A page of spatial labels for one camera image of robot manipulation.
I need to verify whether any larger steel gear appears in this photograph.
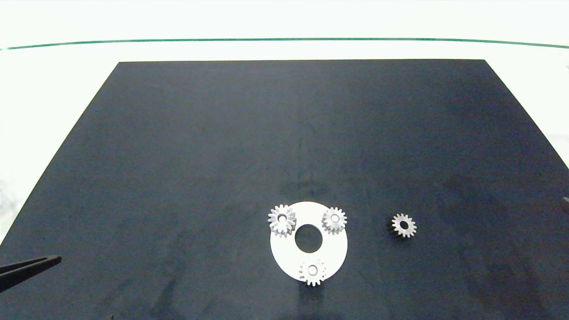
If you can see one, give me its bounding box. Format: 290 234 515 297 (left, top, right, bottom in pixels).
268 204 297 238

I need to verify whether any small steel gear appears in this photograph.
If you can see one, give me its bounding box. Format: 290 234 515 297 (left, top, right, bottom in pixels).
321 207 348 235
299 259 327 287
388 213 417 239

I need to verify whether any dark rectangular work mat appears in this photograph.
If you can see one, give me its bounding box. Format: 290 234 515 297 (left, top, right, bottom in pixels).
0 59 569 320

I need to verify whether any round white plate with pins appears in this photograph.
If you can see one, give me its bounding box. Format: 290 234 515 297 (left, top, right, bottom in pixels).
270 201 348 283

